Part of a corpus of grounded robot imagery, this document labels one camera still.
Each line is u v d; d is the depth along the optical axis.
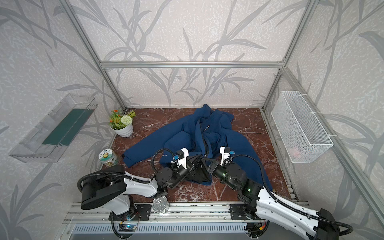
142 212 0.74
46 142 0.62
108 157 0.86
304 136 0.61
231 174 0.53
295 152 0.73
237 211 0.74
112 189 0.44
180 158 0.62
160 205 0.71
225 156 0.67
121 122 0.93
